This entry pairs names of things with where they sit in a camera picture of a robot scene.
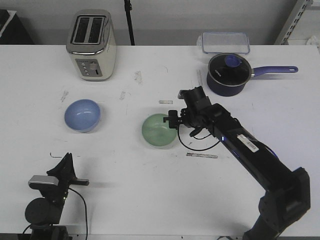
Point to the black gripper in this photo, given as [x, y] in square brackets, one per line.
[58, 196]
[187, 117]

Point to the green bowl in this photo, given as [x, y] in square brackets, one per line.
[156, 132]

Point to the blue bowl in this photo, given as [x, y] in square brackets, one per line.
[82, 115]

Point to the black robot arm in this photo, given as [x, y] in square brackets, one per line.
[44, 213]
[213, 178]

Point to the blue saucepan with glass lid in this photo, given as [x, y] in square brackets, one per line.
[228, 73]

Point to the clear plastic food container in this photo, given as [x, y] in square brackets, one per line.
[223, 42]

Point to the cream two-slot toaster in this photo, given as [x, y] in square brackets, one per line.
[91, 44]

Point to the black tripod pole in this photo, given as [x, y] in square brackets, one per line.
[128, 9]

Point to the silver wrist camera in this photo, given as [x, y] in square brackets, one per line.
[43, 182]

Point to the grey metal shelf rail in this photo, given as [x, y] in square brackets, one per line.
[292, 20]

